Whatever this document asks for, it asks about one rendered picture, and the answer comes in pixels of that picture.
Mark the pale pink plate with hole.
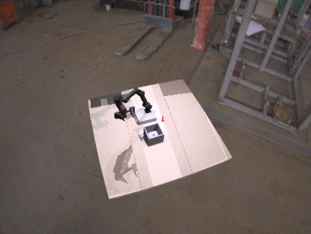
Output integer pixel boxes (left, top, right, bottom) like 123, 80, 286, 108
148, 131, 158, 138

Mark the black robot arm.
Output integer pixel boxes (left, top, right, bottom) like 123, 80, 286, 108
113, 88, 152, 113

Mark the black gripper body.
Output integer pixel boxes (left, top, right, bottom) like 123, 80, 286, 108
114, 104, 135, 119

